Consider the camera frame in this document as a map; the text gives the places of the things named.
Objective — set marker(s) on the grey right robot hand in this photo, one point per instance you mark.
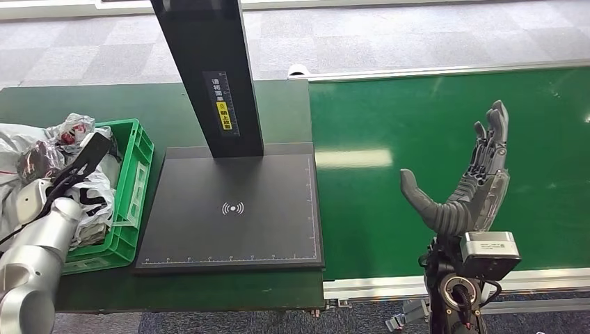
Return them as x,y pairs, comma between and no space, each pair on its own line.
465,203

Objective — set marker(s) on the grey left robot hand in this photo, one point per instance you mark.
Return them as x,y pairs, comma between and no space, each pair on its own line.
39,161

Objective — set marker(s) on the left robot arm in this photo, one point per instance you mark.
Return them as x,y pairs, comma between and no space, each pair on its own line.
37,258

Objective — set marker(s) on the green plastic basket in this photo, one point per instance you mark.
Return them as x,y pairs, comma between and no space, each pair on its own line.
140,152

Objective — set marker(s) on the black weighing device with column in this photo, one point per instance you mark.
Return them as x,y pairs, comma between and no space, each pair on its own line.
230,230

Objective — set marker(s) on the green conveyor belt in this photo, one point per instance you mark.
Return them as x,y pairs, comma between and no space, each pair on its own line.
461,138

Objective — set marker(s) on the white conveyor roller cap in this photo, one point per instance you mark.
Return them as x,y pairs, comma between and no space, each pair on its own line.
298,70

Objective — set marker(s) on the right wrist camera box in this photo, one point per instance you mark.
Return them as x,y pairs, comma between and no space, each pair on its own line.
491,256

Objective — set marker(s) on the aluminium conveyor frame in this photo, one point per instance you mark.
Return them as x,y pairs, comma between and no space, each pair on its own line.
368,288

